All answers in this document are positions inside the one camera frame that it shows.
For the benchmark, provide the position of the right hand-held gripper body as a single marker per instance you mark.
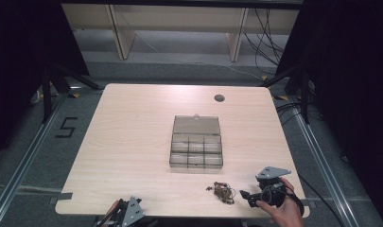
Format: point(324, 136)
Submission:
point(272, 189)

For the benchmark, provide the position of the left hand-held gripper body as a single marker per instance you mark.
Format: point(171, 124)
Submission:
point(132, 213)

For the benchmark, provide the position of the brown bead jewelry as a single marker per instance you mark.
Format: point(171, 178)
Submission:
point(223, 191)

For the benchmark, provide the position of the clear plastic compartment box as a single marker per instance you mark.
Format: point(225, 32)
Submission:
point(196, 148)

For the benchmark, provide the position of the person's left hand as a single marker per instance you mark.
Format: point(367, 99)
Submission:
point(110, 213)

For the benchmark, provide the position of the person's right hand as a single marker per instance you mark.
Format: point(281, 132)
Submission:
point(288, 213)

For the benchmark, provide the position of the grey tape piece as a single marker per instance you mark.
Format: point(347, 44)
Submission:
point(63, 196)

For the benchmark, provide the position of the black metal stand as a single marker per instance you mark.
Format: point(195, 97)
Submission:
point(47, 94)
point(304, 94)

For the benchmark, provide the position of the grey table grommet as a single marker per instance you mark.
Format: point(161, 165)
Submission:
point(219, 98)

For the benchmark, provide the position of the black curtain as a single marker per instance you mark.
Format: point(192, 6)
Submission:
point(353, 78)
point(19, 47)

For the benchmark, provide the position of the light wooden shelf unit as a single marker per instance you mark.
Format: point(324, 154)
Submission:
point(179, 19)

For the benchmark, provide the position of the metal floor rail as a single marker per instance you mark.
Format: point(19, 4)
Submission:
point(327, 170)
point(22, 167)

